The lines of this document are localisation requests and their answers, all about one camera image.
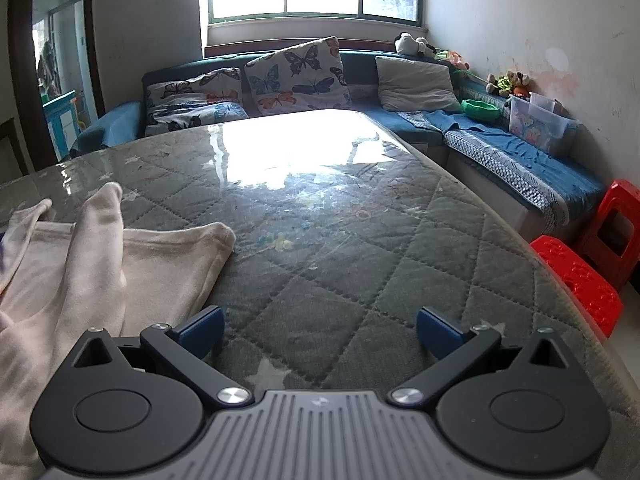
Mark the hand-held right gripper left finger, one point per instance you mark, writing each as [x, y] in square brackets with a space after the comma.
[202, 332]

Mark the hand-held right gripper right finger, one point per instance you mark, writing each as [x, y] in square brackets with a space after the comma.
[437, 334]

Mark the cream knit garment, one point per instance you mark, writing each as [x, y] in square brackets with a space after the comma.
[75, 270]

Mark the red plastic stool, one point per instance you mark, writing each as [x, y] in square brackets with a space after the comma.
[580, 280]
[607, 240]

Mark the patterned blue white sofa cover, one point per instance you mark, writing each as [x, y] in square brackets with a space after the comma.
[500, 172]

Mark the blue sofa blanket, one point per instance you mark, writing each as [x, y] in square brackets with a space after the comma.
[515, 152]

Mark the clear plastic storage box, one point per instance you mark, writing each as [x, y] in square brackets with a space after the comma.
[537, 130]

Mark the green plastic bowl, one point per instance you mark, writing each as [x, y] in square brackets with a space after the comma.
[480, 109]

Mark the slumped butterfly print pillow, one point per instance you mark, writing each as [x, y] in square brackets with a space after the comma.
[195, 100]

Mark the grey plain pillow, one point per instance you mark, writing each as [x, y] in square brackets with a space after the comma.
[415, 85]

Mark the light blue cabinet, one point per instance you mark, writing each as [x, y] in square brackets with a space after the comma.
[62, 120]

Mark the small clear plastic box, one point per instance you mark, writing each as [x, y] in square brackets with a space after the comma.
[545, 102]

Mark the green plush toy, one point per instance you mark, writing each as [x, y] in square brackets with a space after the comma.
[496, 84]

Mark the brown plush bear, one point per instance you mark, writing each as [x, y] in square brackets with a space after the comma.
[517, 82]

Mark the upright butterfly print pillow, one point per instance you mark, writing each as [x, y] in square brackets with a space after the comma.
[300, 80]

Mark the colourful small plush toy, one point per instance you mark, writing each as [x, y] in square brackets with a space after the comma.
[452, 59]

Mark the blue corner sofa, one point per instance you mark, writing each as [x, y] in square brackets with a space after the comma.
[360, 67]

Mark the panda plush toy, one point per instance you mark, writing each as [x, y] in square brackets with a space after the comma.
[412, 44]

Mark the dark brown door frame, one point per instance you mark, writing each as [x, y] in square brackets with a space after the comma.
[20, 85]

